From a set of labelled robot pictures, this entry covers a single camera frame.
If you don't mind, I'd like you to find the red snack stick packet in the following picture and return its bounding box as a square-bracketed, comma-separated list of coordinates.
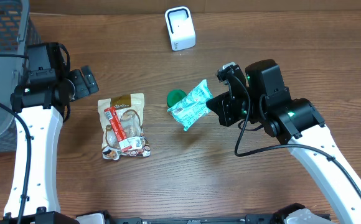
[104, 107, 132, 152]

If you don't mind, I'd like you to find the green lid jar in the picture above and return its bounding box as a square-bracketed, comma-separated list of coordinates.
[166, 89, 187, 108]

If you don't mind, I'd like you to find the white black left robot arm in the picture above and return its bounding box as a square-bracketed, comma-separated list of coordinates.
[0, 42, 99, 223]

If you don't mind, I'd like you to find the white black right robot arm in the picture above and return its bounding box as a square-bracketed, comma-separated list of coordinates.
[206, 59, 361, 223]

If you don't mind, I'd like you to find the beige nut snack pouch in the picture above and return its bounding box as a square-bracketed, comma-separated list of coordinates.
[98, 93, 151, 161]

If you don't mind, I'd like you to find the white barcode scanner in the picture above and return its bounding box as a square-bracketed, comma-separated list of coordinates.
[164, 6, 196, 51]

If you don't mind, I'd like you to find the teal snack packet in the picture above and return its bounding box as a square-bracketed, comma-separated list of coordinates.
[167, 79, 213, 131]

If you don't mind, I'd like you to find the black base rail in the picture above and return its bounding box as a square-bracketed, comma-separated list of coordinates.
[74, 211, 332, 224]

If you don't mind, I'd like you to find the grey plastic mesh basket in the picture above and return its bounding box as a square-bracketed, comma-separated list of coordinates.
[0, 0, 41, 152]

